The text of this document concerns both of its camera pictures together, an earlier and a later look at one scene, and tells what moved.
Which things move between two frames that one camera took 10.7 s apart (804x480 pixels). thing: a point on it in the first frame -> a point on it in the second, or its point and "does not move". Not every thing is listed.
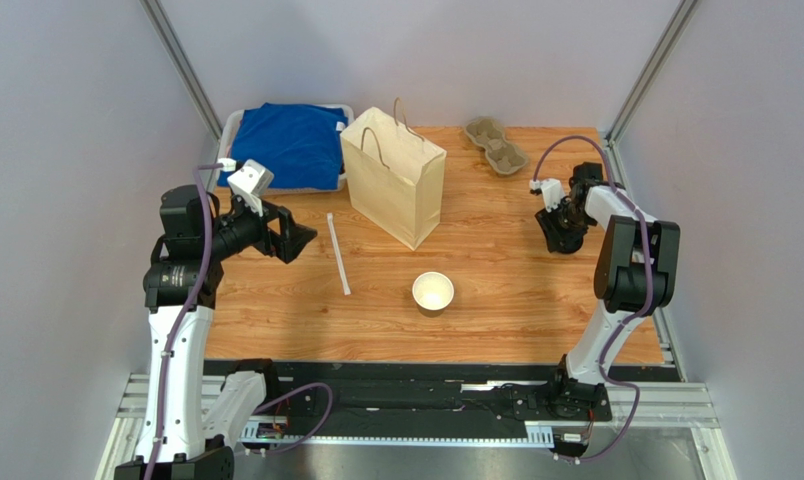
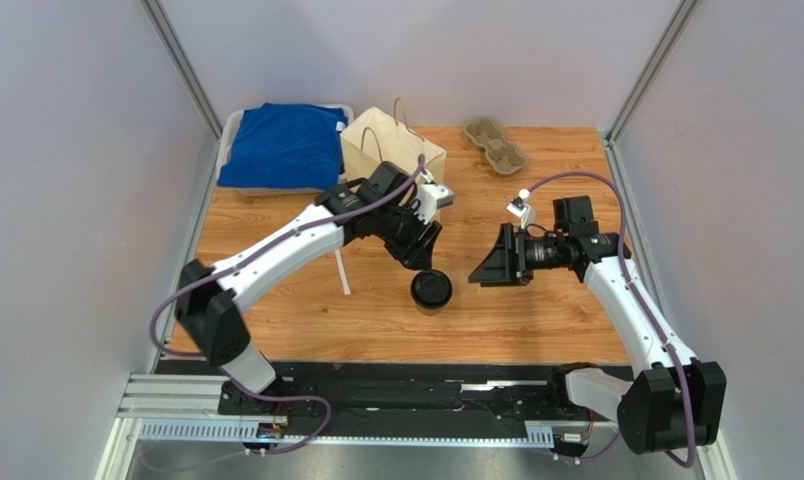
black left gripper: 293,237 -> 421,257
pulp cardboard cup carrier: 502,156 does not move
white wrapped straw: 338,254 does not move
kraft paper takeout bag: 394,177 does not move
